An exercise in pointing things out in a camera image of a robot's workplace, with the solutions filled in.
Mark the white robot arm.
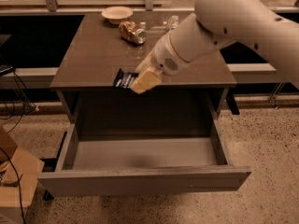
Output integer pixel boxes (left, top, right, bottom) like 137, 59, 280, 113
130, 0, 299, 93

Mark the silver soda can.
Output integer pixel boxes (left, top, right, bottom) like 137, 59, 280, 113
165, 15, 178, 31

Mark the open grey top drawer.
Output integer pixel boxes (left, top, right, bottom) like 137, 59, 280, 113
36, 91, 252, 199

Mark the beige paper bowl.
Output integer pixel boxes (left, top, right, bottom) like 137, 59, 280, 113
102, 7, 133, 25

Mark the brown cardboard box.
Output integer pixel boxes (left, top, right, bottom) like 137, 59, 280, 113
0, 127, 44, 224

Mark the black cable on floor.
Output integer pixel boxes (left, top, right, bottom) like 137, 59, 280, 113
0, 147, 27, 224

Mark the grey cabinet with glossy top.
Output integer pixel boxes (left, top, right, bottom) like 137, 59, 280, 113
50, 12, 235, 141

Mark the dark blue rxbar wrapper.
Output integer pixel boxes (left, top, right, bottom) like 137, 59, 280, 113
113, 68, 138, 89

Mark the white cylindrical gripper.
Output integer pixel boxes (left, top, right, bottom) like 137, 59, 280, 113
130, 33, 191, 94

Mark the black device at left edge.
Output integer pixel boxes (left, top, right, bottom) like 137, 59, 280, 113
0, 35, 15, 77

